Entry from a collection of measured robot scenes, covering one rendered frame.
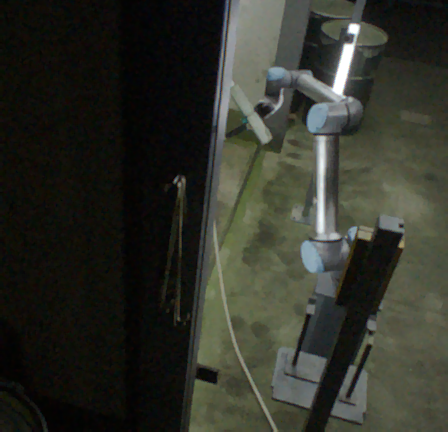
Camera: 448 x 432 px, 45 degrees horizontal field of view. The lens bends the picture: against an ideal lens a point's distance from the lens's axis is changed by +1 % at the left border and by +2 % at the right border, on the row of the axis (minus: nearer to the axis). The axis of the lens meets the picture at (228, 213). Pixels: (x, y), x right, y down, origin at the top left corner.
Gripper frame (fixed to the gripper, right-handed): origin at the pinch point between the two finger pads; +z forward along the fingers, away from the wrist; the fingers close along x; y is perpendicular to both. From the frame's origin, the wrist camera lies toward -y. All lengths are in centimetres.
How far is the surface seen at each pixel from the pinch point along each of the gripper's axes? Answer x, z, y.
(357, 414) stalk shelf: -93, 94, -38
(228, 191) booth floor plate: -49, -91, 109
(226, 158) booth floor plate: -33, -131, 125
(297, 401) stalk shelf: -79, 100, -24
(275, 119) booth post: -29, -169, 89
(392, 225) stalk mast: -25, 105, -90
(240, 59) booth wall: 27, -160, 83
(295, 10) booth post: 34, -168, 28
